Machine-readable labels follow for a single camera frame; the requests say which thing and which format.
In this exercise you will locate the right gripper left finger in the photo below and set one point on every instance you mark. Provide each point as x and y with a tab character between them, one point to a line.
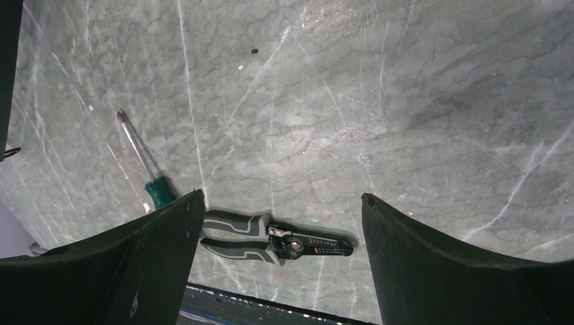
135	273

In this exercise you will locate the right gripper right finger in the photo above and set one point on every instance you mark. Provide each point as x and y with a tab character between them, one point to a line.
424	276

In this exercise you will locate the black grey pliers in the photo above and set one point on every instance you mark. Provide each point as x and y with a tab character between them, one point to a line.
270	241

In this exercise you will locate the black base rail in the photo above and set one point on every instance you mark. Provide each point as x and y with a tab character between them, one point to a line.
206	305

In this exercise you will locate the green handled screwdriver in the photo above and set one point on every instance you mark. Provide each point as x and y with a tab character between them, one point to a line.
157	187

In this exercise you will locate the black wire dish rack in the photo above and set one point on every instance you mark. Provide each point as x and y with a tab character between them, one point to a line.
11	17

